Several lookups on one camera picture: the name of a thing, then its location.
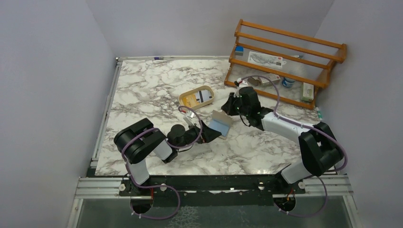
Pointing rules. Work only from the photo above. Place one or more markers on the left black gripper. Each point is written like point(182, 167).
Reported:
point(207, 134)

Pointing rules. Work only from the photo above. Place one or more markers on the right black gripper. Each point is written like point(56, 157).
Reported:
point(227, 107)

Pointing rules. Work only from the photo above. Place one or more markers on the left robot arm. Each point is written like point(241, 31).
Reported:
point(137, 141)

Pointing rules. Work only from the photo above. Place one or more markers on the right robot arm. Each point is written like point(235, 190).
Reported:
point(318, 147)

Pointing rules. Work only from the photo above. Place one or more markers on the white black card in tray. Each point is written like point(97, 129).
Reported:
point(203, 96)

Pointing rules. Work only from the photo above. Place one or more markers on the orange card in tray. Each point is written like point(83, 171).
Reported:
point(189, 101)

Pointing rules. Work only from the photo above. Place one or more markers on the beige oval tray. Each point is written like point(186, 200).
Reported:
point(193, 91)

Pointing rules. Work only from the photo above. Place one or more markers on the brown small object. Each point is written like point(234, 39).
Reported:
point(253, 81)

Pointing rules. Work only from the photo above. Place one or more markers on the grey box with red label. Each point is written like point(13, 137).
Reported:
point(267, 79)

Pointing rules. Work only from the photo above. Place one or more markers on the clear packet with red label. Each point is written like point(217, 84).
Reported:
point(266, 60)

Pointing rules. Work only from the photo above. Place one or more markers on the blue white small box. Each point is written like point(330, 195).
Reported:
point(239, 50)

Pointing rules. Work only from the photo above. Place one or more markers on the blue white bottle cap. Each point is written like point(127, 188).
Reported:
point(287, 82)

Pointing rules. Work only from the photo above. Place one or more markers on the wooden shelf rack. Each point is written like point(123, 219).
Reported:
point(302, 64)

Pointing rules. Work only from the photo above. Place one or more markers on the green white small box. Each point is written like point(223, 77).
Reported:
point(307, 92)

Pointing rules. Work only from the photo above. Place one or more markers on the green white tube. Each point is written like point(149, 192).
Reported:
point(319, 113)

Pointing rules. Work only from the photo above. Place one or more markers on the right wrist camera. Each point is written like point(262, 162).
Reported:
point(241, 84)

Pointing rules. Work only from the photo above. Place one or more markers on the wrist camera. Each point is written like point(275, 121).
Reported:
point(241, 84)
point(188, 116)

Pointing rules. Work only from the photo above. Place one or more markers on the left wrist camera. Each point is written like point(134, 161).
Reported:
point(188, 116)

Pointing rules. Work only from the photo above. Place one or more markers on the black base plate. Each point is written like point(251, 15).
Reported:
point(193, 190)

